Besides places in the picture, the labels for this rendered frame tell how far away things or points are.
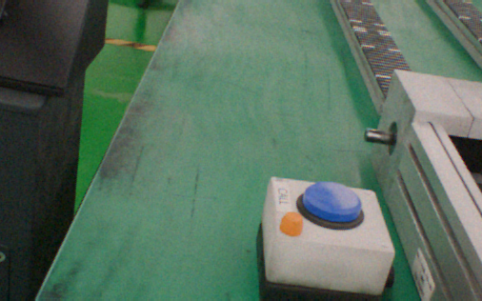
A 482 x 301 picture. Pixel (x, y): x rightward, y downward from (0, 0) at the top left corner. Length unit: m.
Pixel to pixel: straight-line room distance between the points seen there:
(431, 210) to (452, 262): 0.06
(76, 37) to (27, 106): 0.09
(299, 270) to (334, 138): 0.29
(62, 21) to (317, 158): 0.29
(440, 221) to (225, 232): 0.16
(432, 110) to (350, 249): 0.19
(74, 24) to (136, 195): 0.23
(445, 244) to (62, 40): 0.43
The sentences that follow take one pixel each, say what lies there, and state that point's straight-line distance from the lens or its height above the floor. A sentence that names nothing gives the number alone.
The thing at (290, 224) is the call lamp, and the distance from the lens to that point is 0.48.
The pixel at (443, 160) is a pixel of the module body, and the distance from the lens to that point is 0.58.
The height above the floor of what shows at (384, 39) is 0.81.
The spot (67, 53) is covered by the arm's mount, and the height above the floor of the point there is 0.82.
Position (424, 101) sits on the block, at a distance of 0.65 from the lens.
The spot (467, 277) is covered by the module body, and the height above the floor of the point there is 0.84.
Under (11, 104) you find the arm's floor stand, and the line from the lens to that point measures 0.75.
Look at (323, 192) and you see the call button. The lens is 0.51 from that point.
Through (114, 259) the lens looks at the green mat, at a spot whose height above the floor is 0.78.
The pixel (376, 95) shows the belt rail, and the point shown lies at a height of 0.79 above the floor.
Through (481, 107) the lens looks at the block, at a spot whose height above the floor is 0.87.
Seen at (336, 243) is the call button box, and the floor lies 0.84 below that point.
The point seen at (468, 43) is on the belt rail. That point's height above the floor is 0.79.
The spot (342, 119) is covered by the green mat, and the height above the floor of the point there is 0.78.
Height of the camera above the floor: 1.10
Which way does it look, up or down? 27 degrees down
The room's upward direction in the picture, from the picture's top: 11 degrees clockwise
